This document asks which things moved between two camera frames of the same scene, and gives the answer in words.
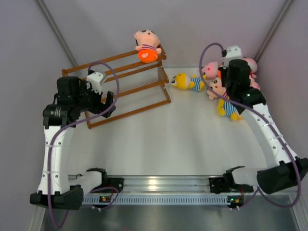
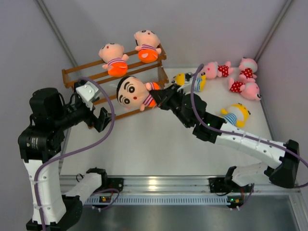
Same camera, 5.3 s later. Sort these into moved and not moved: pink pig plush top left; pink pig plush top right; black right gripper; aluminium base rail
Moved: black right gripper
Not moved: aluminium base rail; pink pig plush top left; pink pig plush top right
